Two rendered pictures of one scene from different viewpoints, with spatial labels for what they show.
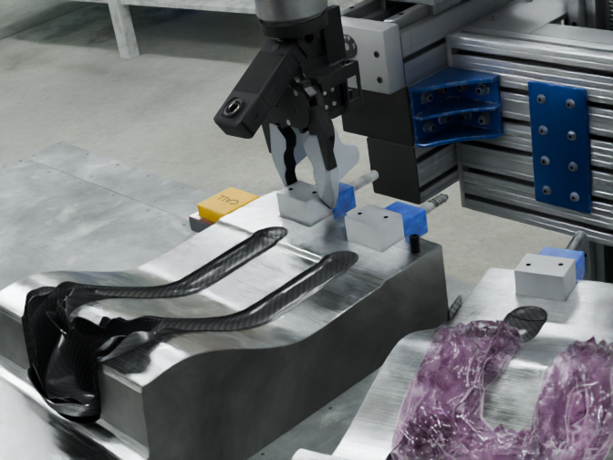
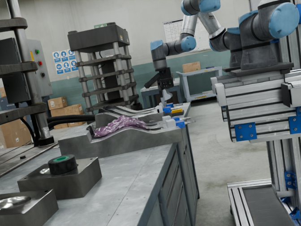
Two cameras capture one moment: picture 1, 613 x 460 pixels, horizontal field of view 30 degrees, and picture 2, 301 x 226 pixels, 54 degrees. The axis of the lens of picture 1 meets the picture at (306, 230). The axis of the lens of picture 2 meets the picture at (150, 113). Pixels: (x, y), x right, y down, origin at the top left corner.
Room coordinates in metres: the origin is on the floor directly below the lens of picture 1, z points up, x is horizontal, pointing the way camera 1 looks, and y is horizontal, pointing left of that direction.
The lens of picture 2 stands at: (0.06, -1.27, 1.12)
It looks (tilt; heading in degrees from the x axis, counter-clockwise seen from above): 8 degrees down; 52
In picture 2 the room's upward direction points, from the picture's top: 11 degrees counter-clockwise
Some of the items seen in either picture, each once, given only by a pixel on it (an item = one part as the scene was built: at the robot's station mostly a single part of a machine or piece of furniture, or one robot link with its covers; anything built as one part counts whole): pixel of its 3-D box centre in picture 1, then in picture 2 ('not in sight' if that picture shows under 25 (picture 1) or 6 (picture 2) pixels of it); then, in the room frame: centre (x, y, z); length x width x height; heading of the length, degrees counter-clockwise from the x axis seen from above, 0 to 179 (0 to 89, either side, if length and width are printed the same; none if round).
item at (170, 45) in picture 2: not in sight; (174, 48); (1.26, -0.06, 1.21); 0.11 x 0.11 x 0.08; 79
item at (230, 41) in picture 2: not in sight; (237, 37); (1.62, -0.24, 1.20); 0.13 x 0.12 x 0.14; 79
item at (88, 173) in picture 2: not in sight; (62, 179); (0.36, -0.38, 0.84); 0.20 x 0.15 x 0.07; 129
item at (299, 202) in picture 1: (336, 195); (171, 106); (1.18, -0.04, 0.89); 0.13 x 0.05 x 0.05; 129
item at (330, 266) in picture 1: (187, 289); (125, 110); (0.97, 0.12, 0.92); 0.35 x 0.16 x 0.09; 129
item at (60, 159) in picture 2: not in sight; (62, 164); (0.36, -0.41, 0.89); 0.08 x 0.08 x 0.04
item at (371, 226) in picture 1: (406, 220); (169, 109); (1.09, -0.11, 0.89); 0.13 x 0.05 x 0.05; 129
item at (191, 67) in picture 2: not in sight; (191, 68); (5.60, 3.85, 0.94); 0.41 x 0.33 x 0.29; 142
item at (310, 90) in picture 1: (306, 67); (164, 78); (1.17, -0.03, 1.05); 0.09 x 0.08 x 0.12; 129
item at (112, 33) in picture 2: not in sight; (111, 80); (3.35, 4.05, 1.03); 1.54 x 0.94 x 2.06; 45
